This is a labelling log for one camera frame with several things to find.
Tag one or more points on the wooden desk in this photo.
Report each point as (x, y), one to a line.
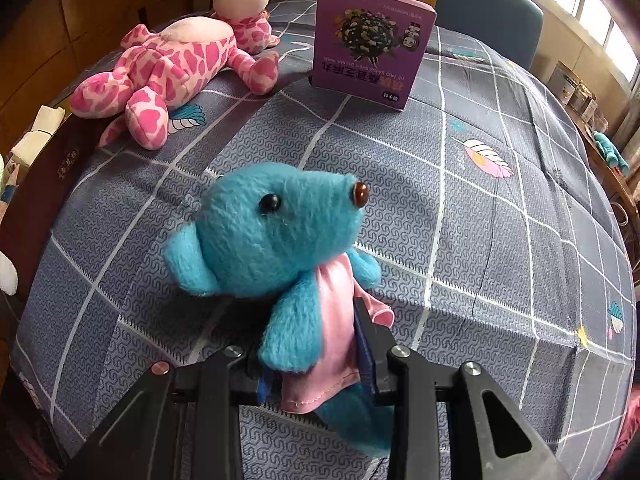
(620, 180)

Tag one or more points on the small blue plush toy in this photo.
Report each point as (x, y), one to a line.
(610, 150)

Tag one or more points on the white tin can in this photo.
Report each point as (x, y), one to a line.
(567, 80)

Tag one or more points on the pink spotted giraffe plush toy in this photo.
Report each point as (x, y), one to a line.
(170, 70)

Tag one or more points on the purple cardboard box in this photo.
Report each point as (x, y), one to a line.
(370, 45)

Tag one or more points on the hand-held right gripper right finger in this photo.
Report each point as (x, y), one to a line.
(364, 350)

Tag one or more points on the group of jars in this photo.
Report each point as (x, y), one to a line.
(590, 102)

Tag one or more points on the blue plush toy pink dress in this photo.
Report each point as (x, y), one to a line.
(270, 250)

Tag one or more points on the yellow blue grey headboard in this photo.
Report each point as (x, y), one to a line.
(480, 5)

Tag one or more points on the wooden wardrobe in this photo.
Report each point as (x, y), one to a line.
(75, 15)

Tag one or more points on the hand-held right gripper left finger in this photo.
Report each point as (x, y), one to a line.
(225, 375)

